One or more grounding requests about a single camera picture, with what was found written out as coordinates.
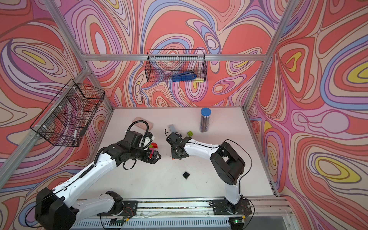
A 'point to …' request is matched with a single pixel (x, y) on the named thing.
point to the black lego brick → (186, 175)
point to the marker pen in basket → (73, 143)
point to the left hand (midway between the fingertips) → (156, 155)
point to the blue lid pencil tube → (205, 113)
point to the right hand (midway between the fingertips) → (178, 158)
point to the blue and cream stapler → (172, 128)
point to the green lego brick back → (190, 133)
